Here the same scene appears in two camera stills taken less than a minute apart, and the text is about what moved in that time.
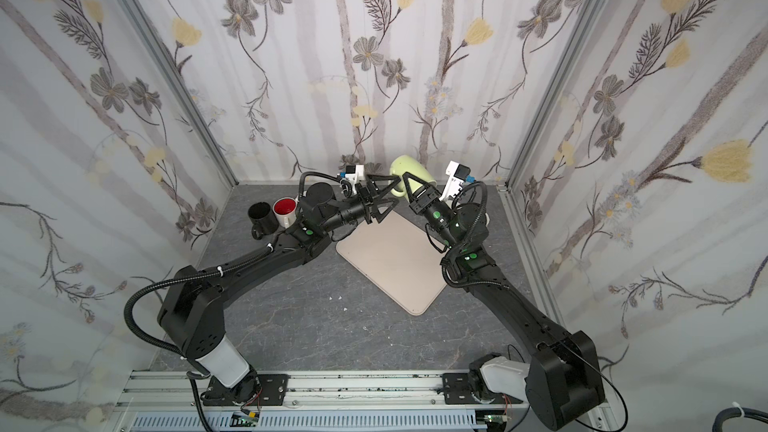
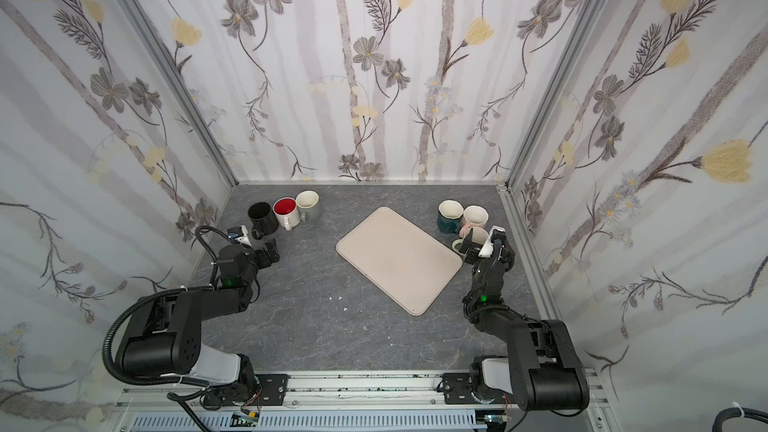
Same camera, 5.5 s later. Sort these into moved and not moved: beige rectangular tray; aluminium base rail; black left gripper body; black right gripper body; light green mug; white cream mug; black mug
Moved: black right gripper body; light green mug; black left gripper body
Not moved: black mug; white cream mug; beige rectangular tray; aluminium base rail
